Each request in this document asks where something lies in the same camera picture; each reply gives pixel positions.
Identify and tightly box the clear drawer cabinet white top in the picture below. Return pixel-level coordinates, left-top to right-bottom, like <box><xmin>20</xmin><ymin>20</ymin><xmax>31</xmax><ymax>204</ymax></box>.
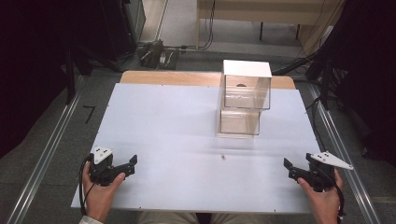
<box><xmin>219</xmin><ymin>59</ymin><xmax>273</xmax><ymax>111</ymax></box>

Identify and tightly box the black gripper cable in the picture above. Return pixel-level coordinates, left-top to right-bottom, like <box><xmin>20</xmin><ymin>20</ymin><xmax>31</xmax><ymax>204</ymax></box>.
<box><xmin>311</xmin><ymin>164</ymin><xmax>347</xmax><ymax>224</ymax></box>
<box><xmin>78</xmin><ymin>154</ymin><xmax>96</xmax><ymax>217</ymax></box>

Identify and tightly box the person's right hand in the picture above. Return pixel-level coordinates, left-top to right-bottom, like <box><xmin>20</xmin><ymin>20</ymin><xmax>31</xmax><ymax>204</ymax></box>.
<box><xmin>296</xmin><ymin>168</ymin><xmax>344</xmax><ymax>218</ymax></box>

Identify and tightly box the black hanging cable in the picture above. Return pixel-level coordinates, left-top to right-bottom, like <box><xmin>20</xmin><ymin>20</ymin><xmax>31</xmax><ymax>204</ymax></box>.
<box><xmin>180</xmin><ymin>0</ymin><xmax>218</xmax><ymax>51</ymax></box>

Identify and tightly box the black curtain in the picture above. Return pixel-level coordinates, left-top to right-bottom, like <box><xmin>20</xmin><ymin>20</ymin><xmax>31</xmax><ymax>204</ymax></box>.
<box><xmin>0</xmin><ymin>0</ymin><xmax>108</xmax><ymax>160</ymax></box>
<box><xmin>306</xmin><ymin>0</ymin><xmax>396</xmax><ymax>167</ymax></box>

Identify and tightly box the light wooden desk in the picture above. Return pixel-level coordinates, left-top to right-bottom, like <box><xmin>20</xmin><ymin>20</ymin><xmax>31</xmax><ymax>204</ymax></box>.
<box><xmin>195</xmin><ymin>0</ymin><xmax>345</xmax><ymax>55</ymax></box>

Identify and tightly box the clear plastic drawer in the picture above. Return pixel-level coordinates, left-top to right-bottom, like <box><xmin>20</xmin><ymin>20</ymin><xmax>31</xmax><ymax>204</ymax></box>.
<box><xmin>216</xmin><ymin>107</ymin><xmax>262</xmax><ymax>139</ymax></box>

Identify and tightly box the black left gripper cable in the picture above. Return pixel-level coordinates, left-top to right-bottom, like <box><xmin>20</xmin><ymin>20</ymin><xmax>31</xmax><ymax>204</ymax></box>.
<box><xmin>78</xmin><ymin>154</ymin><xmax>96</xmax><ymax>217</ymax></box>

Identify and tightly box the power strip with plugs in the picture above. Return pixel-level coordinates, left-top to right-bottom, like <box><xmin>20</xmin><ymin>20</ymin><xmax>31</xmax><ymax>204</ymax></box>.
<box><xmin>136</xmin><ymin>39</ymin><xmax>180</xmax><ymax>71</ymax></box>

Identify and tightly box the black floor cable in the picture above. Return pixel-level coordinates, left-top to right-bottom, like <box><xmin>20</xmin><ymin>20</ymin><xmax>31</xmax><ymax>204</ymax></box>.
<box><xmin>304</xmin><ymin>96</ymin><xmax>328</xmax><ymax>153</ymax></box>

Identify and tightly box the black cabinet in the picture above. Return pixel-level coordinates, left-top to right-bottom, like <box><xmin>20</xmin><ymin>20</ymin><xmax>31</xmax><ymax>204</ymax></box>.
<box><xmin>99</xmin><ymin>0</ymin><xmax>148</xmax><ymax>62</ymax></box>

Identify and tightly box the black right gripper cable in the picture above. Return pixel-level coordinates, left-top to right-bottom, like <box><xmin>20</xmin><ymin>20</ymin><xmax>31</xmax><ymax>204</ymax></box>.
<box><xmin>311</xmin><ymin>164</ymin><xmax>347</xmax><ymax>224</ymax></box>

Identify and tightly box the person's left hand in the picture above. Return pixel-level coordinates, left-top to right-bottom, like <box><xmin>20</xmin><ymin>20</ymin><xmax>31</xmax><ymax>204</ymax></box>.
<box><xmin>81</xmin><ymin>161</ymin><xmax>127</xmax><ymax>224</ymax></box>

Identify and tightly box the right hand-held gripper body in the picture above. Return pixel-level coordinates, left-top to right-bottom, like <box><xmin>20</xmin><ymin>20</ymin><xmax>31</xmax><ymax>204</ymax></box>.
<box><xmin>305</xmin><ymin>150</ymin><xmax>355</xmax><ymax>193</ymax></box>

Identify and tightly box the black metal stand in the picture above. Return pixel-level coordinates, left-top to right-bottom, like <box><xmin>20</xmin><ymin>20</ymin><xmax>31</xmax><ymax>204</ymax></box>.
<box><xmin>64</xmin><ymin>36</ymin><xmax>122</xmax><ymax>105</ymax></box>
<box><xmin>306</xmin><ymin>52</ymin><xmax>335</xmax><ymax>111</ymax></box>

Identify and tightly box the metal floor rail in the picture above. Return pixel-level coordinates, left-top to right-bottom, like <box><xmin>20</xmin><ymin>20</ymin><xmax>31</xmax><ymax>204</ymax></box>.
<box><xmin>306</xmin><ymin>82</ymin><xmax>382</xmax><ymax>224</ymax></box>
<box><xmin>5</xmin><ymin>74</ymin><xmax>87</xmax><ymax>224</ymax></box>

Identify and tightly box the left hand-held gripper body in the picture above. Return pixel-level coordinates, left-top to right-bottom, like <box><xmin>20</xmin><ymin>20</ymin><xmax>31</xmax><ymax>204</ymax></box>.
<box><xmin>89</xmin><ymin>146</ymin><xmax>125</xmax><ymax>188</ymax></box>

